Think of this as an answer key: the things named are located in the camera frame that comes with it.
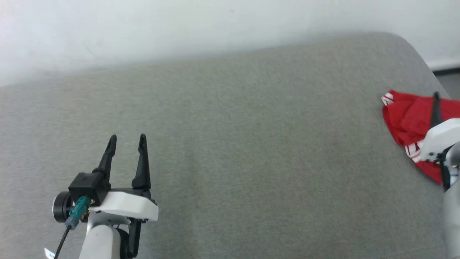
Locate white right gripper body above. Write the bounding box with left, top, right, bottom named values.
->
left=419, top=118, right=460, bottom=163

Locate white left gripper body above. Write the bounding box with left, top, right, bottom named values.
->
left=88, top=187, right=159, bottom=222

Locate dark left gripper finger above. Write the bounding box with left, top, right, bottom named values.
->
left=131, top=133, right=152, bottom=191
left=92, top=135, right=118, bottom=181

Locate left cable with teal plug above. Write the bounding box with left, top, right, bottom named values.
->
left=53, top=196, right=91, bottom=259

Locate red and white shirt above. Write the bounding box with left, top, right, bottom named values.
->
left=381, top=90, right=460, bottom=185

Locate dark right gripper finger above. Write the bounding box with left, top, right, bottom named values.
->
left=430, top=91, right=443, bottom=129

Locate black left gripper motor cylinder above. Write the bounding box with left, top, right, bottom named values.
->
left=52, top=191, right=75, bottom=223

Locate white wall baseboard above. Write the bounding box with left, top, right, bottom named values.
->
left=427, top=58, right=460, bottom=72

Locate grey fabric sofa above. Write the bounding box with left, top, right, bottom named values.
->
left=0, top=32, right=454, bottom=259

